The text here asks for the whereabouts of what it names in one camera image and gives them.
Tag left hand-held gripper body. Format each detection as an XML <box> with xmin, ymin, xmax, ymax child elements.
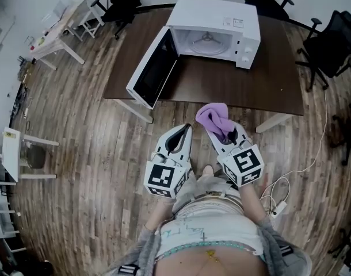
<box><xmin>143</xmin><ymin>152</ymin><xmax>193</xmax><ymax>200</ymax></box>

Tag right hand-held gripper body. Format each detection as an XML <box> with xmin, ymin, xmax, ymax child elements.
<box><xmin>217</xmin><ymin>137</ymin><xmax>265</xmax><ymax>187</ymax></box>

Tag purple cloth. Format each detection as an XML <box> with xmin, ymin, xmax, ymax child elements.
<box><xmin>196</xmin><ymin>102</ymin><xmax>237</xmax><ymax>135</ymax></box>

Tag person's left forearm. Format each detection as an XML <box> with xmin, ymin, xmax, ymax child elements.
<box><xmin>145</xmin><ymin>197</ymin><xmax>176</xmax><ymax>232</ymax></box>

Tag person's right forearm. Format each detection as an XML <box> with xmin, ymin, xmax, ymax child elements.
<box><xmin>238</xmin><ymin>182</ymin><xmax>268</xmax><ymax>221</ymax></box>

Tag white microwave door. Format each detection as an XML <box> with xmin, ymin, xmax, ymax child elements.
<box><xmin>125</xmin><ymin>26</ymin><xmax>179</xmax><ymax>110</ymax></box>

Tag white microwave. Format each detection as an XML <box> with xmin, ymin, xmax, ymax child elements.
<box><xmin>125</xmin><ymin>0</ymin><xmax>261</xmax><ymax>110</ymax></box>

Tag person's legs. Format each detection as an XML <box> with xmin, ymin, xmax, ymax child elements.
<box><xmin>175</xmin><ymin>165</ymin><xmax>242</xmax><ymax>202</ymax></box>

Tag dark wooden table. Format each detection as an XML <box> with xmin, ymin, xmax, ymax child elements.
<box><xmin>103</xmin><ymin>3</ymin><xmax>305</xmax><ymax>134</ymax></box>

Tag white power strip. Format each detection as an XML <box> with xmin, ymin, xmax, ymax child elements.
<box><xmin>272</xmin><ymin>200</ymin><xmax>288</xmax><ymax>218</ymax></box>

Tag white printed shirt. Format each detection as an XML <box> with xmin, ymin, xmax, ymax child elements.
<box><xmin>155</xmin><ymin>198</ymin><xmax>264</xmax><ymax>261</ymax></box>

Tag grey knitted cardigan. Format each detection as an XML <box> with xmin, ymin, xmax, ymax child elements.
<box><xmin>106</xmin><ymin>217</ymin><xmax>313</xmax><ymax>276</ymax></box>

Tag person's chest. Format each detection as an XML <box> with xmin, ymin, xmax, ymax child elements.
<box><xmin>155</xmin><ymin>244</ymin><xmax>273</xmax><ymax>276</ymax></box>

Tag black mesh office chair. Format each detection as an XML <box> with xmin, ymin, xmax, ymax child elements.
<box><xmin>295</xmin><ymin>9</ymin><xmax>351</xmax><ymax>92</ymax></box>

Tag grey waste bin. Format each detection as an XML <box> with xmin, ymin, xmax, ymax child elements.
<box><xmin>27</xmin><ymin>145</ymin><xmax>47</xmax><ymax>169</ymax></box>

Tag black office chair with jacket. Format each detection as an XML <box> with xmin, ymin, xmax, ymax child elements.
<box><xmin>90</xmin><ymin>0</ymin><xmax>142</xmax><ymax>40</ymax></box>

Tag small white table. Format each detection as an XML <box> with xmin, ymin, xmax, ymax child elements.
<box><xmin>1</xmin><ymin>126</ymin><xmax>60</xmax><ymax>183</ymax></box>

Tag white stool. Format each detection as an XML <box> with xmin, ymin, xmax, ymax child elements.
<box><xmin>64</xmin><ymin>0</ymin><xmax>106</xmax><ymax>41</ymax></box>

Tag light wooden side table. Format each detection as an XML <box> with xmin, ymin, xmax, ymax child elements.
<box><xmin>30</xmin><ymin>0</ymin><xmax>90</xmax><ymax>70</ymax></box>

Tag turquoise bead necklace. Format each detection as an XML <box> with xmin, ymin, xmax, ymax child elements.
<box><xmin>154</xmin><ymin>239</ymin><xmax>257</xmax><ymax>263</ymax></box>

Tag long white cable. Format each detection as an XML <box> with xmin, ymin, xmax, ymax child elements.
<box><xmin>260</xmin><ymin>90</ymin><xmax>329</xmax><ymax>201</ymax></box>

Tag gold pendant necklace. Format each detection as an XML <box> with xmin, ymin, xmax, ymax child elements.
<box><xmin>203</xmin><ymin>248</ymin><xmax>224</xmax><ymax>276</ymax></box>

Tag black white strap buckle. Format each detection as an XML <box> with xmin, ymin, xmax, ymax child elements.
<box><xmin>117</xmin><ymin>263</ymin><xmax>140</xmax><ymax>276</ymax></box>
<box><xmin>278</xmin><ymin>243</ymin><xmax>294</xmax><ymax>258</ymax></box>

